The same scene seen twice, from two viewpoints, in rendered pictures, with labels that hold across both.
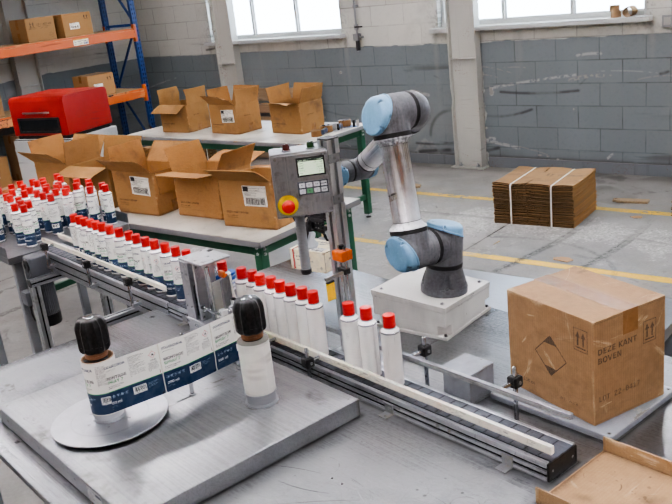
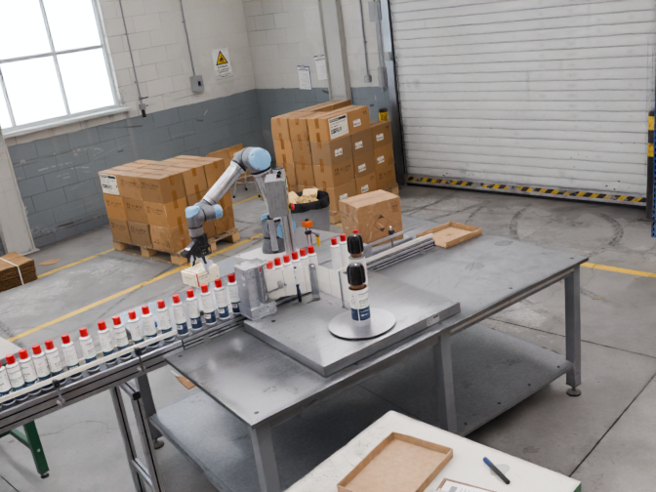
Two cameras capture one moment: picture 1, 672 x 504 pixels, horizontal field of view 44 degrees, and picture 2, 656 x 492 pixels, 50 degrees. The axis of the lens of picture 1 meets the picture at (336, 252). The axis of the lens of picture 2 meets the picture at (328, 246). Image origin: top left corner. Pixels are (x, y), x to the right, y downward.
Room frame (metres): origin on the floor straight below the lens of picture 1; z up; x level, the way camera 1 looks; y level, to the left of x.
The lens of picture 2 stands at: (1.85, 3.57, 2.29)
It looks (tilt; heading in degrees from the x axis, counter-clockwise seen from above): 19 degrees down; 275
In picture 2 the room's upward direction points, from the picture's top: 8 degrees counter-clockwise
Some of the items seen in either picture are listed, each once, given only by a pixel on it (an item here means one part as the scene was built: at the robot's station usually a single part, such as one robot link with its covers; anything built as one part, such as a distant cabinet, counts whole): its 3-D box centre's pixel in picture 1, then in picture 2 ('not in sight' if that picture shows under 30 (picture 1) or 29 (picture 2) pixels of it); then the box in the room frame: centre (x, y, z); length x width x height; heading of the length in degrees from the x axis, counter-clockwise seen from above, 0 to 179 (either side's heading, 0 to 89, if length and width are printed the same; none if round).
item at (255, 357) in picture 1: (254, 350); (357, 262); (2.01, 0.24, 1.03); 0.09 x 0.09 x 0.30
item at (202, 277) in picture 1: (211, 294); (254, 288); (2.51, 0.41, 1.01); 0.14 x 0.13 x 0.26; 39
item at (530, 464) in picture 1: (324, 364); (317, 285); (2.24, 0.07, 0.85); 1.65 x 0.11 x 0.05; 39
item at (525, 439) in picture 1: (381, 380); (362, 262); (2.00, -0.08, 0.91); 1.07 x 0.01 x 0.02; 39
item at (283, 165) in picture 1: (301, 180); (277, 194); (2.38, 0.07, 1.38); 0.17 x 0.10 x 0.19; 94
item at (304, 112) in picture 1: (293, 108); not in sight; (6.74, 0.21, 0.97); 0.43 x 0.42 x 0.37; 136
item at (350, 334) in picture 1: (351, 336); (336, 256); (2.13, -0.02, 0.98); 0.05 x 0.05 x 0.20
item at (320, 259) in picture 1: (318, 255); (200, 274); (2.86, 0.06, 0.99); 0.16 x 0.12 x 0.07; 49
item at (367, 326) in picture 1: (369, 341); (345, 252); (2.08, -0.06, 0.98); 0.05 x 0.05 x 0.20
